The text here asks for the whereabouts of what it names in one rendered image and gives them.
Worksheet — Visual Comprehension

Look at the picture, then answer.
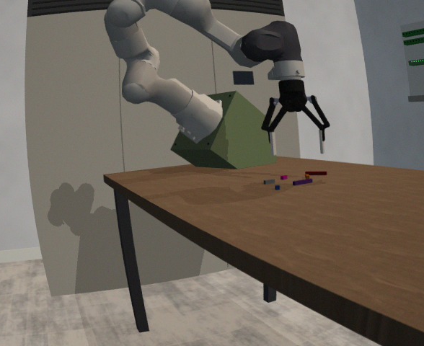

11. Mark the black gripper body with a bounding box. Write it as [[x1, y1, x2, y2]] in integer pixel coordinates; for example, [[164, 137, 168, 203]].
[[278, 80, 307, 112]]

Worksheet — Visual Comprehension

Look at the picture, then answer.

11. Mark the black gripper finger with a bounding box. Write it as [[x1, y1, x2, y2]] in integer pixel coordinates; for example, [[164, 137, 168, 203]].
[[294, 95, 330, 154], [262, 97, 290, 156]]

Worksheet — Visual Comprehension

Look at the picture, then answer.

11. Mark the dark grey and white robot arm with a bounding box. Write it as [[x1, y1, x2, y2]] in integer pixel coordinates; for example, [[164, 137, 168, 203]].
[[104, 0, 305, 143]]

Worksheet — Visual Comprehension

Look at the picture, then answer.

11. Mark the purple rod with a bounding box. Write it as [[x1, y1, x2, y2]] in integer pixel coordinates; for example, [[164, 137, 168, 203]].
[[293, 179, 312, 185]]

